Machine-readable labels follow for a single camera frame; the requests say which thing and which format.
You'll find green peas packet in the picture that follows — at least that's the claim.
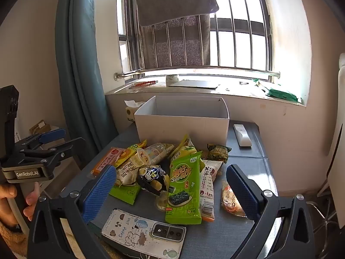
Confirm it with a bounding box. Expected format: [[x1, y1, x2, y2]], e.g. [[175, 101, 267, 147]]
[[207, 144, 232, 164]]

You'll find white remote control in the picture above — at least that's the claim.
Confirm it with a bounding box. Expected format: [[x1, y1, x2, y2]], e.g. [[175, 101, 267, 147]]
[[233, 124, 252, 147]]

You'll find dark blue snack packet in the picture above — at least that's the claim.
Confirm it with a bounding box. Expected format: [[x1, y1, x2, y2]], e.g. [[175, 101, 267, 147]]
[[136, 165, 170, 195]]

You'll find green cloth on sill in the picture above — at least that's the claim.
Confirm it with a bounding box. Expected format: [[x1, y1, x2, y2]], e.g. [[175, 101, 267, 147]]
[[253, 78, 302, 103]]

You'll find phone with cartoon case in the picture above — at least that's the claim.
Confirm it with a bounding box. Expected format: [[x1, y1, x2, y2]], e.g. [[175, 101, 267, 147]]
[[101, 208, 187, 259]]

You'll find light green snack packet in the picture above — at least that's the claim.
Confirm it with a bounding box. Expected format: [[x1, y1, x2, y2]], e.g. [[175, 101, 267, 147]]
[[109, 181, 142, 205]]

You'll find cream corn cake packet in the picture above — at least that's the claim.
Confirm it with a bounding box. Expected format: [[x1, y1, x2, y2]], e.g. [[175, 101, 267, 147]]
[[114, 159, 143, 186]]

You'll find white cardboard box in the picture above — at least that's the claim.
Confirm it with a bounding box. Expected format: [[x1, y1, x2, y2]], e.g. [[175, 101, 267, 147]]
[[134, 96, 230, 147]]

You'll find clear jelly cup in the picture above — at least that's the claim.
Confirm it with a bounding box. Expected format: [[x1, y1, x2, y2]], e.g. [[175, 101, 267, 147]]
[[156, 190, 170, 211]]

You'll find orange pastry packet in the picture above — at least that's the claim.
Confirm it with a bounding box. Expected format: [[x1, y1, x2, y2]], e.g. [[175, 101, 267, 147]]
[[221, 181, 247, 218]]

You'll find stone window sill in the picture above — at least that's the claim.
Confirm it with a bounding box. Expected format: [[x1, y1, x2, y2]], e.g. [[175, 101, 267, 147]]
[[105, 77, 308, 107]]

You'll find tissue pack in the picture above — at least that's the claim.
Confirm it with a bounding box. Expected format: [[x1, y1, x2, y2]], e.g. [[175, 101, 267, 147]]
[[124, 100, 146, 122]]

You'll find grey flat board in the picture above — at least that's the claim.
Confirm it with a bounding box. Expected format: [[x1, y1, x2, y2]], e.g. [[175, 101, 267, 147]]
[[169, 79, 218, 89]]

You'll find person's left hand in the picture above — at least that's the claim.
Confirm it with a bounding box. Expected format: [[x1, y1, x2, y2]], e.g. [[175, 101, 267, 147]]
[[0, 182, 41, 222]]

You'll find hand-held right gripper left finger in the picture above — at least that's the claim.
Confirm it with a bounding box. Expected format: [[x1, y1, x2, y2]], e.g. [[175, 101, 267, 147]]
[[26, 164, 118, 259]]

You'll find yellow green snack packet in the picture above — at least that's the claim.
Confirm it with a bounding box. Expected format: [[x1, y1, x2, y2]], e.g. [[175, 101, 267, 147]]
[[168, 134, 199, 160]]

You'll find grey woven mat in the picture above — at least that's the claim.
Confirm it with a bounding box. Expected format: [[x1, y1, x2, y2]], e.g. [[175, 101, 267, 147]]
[[140, 15, 211, 68]]

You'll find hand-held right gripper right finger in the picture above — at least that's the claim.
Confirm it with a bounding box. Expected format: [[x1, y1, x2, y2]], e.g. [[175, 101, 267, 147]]
[[226, 164, 316, 259]]

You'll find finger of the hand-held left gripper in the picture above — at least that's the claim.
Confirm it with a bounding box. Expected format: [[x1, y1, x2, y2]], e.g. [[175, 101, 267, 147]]
[[19, 128, 67, 149], [22, 137, 87, 166]]

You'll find orange snack packet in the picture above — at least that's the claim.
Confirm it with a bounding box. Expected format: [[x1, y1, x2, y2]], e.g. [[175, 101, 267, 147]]
[[90, 147, 127, 177]]

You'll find steel window guard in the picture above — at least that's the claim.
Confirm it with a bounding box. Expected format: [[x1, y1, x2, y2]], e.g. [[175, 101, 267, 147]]
[[106, 0, 281, 83]]

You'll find white chair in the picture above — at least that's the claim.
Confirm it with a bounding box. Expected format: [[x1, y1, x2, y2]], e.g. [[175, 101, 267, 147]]
[[307, 54, 345, 238]]

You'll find white red snack packet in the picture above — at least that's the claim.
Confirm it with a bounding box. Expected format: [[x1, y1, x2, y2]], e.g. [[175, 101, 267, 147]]
[[199, 160, 224, 220]]

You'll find grey towel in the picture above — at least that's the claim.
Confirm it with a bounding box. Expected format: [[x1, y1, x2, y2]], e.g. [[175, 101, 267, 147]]
[[134, 0, 219, 27]]

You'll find green seaweed snack packet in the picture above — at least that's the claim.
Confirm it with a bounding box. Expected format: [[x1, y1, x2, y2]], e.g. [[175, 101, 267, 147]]
[[165, 151, 202, 225]]

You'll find teal curtain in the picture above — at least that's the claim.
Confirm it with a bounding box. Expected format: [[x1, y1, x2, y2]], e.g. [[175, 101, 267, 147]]
[[55, 0, 119, 162]]

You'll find yellow pudding cup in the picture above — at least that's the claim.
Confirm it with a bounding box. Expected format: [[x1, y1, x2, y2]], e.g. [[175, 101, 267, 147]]
[[137, 148, 151, 166]]

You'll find white blue cake packet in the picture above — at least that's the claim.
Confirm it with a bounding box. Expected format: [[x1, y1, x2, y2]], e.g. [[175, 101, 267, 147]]
[[143, 143, 174, 165]]

